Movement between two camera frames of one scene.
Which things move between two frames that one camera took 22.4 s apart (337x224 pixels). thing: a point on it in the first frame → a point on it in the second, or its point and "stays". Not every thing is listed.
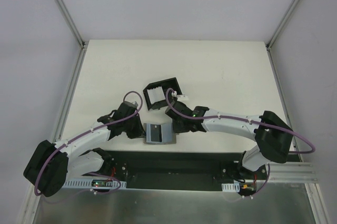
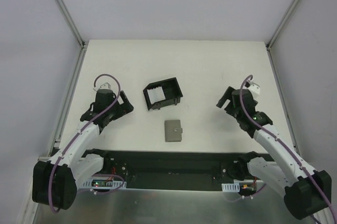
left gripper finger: (131, 134) → (114, 116)
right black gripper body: (178, 125) → (224, 99)
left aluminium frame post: (62, 5) stays
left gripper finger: (139, 131) → (128, 105)
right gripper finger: (176, 126) → (227, 95)
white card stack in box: (156, 94) stays
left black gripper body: (137, 130) → (122, 103)
